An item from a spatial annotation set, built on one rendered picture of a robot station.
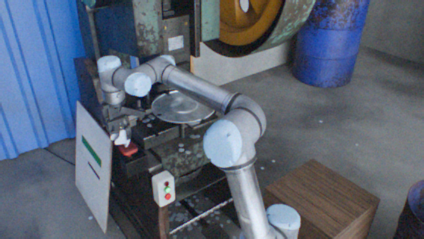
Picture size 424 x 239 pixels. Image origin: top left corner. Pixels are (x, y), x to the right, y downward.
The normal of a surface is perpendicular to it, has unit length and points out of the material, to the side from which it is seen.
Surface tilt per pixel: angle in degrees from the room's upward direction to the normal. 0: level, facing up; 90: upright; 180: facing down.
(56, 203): 0
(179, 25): 90
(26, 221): 0
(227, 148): 83
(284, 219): 8
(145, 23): 90
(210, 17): 90
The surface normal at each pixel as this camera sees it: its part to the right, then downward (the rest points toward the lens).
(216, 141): -0.61, 0.31
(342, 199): 0.00, -0.85
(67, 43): 0.60, 0.43
